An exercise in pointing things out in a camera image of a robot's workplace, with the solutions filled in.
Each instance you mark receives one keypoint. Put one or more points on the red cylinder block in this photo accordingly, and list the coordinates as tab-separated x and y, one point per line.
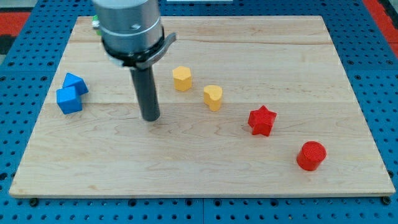
311	155

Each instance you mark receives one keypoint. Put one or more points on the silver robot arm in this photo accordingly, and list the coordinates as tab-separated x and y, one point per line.
133	36

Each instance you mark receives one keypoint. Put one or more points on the red star block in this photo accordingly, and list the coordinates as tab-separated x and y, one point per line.
261	121

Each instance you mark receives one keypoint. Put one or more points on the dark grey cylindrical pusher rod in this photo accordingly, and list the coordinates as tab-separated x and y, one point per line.
144	85

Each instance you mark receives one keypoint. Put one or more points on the wooden board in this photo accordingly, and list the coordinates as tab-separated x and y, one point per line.
287	63

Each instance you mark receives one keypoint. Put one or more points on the black clamp ring mount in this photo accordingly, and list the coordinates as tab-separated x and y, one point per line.
144	59

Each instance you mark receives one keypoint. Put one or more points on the yellow heart block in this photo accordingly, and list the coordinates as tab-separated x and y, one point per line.
213	96

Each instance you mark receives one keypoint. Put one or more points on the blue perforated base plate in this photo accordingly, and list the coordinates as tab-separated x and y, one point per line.
31	63

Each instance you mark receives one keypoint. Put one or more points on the blue cube block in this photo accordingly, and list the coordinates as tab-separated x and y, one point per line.
68	100

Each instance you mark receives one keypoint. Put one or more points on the yellow hexagon block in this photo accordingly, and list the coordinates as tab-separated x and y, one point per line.
182	78

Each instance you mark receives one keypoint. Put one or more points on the blue triangular block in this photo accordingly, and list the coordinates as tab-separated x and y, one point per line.
73	80

